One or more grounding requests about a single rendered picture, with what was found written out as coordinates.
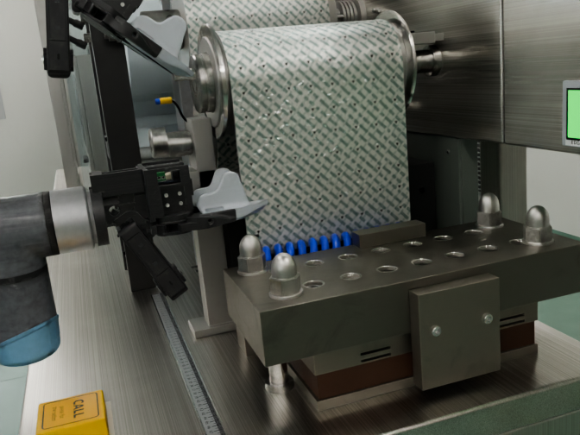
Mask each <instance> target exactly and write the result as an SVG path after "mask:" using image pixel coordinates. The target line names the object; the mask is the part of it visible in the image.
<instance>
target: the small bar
mask: <svg viewBox="0 0 580 435"><path fill-rule="evenodd" d="M351 233H352V244H353V245H355V246H357V247H358V248H359V249H362V248H367V247H372V246H376V245H381V244H385V243H394V242H399V241H403V240H408V239H413V238H417V237H422V236H426V223H423V222H421V221H419V220H411V221H406V222H401V223H397V224H388V225H383V226H378V227H373V228H368V229H363V230H354V231H352V232H351Z"/></svg>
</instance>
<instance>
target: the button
mask: <svg viewBox="0 0 580 435"><path fill-rule="evenodd" d="M35 435H109V429H108V421H107V414H106V406H105V401H104V392H103V390H97V391H93V392H90V393H85V394H79V395H75V396H71V397H67V398H64V399H59V400H53V401H49V402H45V403H41V404H40V405H39V406H38V415H37V424H36V434H35Z"/></svg>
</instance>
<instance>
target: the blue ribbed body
mask: <svg viewBox="0 0 580 435"><path fill-rule="evenodd" d="M330 241H331V242H330V243H329V241H328V238H327V237H326V236H321V237H320V238H319V244H318V243H317V241H316V239H315V238H313V237H310V238H309V240H308V247H306V244H305V242H304V240H301V239H300V240H299V241H298V242H297V249H295V248H294V246H293V243H292V242H287V243H286V250H285V251H283V249H282V247H281V245H280V244H278V243H277V244H275V246H274V253H271V250H270V248H269V246H264V247H263V248H262V251H263V252H265V256H266V261H270V260H273V259H274V257H275V256H276V255H278V254H279V253H288V254H289V255H291V256H294V255H302V254H307V253H312V252H316V251H321V250H326V249H335V248H339V247H343V246H348V245H353V244H352V238H351V237H350V234H349V232H347V231H344V232H343V233H342V234H341V241H340V239H339V236H338V234H336V233H334V234H331V238H330Z"/></svg>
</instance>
